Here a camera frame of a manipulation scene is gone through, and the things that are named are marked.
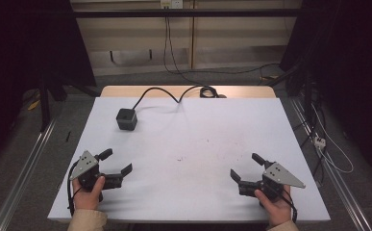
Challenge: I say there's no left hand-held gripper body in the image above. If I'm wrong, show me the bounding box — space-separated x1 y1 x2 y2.
69 149 124 192

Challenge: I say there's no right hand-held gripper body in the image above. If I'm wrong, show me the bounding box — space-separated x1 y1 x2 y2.
237 161 307 200

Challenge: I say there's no person's left hand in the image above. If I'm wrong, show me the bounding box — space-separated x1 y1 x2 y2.
72 175 107 212

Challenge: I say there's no person's right hand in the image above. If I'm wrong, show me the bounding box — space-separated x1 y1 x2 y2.
254 185 293 227

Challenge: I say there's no black cube power socket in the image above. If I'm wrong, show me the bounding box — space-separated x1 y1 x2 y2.
115 108 138 132

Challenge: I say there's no white table cover sheet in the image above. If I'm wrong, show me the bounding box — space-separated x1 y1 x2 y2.
47 96 332 224

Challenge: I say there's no black metal stand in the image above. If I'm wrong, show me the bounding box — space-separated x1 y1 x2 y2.
38 75 52 133
303 68 314 131

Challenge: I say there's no yellow floor tape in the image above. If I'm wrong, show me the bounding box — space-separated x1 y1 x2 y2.
27 99 41 112

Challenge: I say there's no black curtain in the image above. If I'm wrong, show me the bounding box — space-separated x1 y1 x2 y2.
0 0 97 181
279 0 372 186

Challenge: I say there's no black horizontal metal bar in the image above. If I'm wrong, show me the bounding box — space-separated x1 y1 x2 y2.
71 8 304 18

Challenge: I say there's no left hand-held gripper black cable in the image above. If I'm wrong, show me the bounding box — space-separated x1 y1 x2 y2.
66 160 83 217

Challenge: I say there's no hand-held gripper black cable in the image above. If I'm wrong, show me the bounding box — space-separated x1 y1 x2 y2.
279 190 299 224
66 160 83 217

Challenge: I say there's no right hand-held gripper black cable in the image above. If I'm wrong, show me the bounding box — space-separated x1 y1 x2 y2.
279 190 299 224

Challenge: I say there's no aluminium floor rail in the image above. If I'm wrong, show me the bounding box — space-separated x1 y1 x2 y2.
289 96 372 231
0 118 57 231

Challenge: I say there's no white floor cable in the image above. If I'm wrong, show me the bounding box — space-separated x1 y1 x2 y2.
310 104 355 175

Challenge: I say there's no thick black socket cable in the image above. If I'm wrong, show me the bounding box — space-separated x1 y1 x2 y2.
132 84 228 111

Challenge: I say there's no thin black hanging cable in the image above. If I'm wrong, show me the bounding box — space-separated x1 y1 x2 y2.
162 15 282 87

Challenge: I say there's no white wall socket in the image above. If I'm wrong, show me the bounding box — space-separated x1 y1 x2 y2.
160 0 185 10

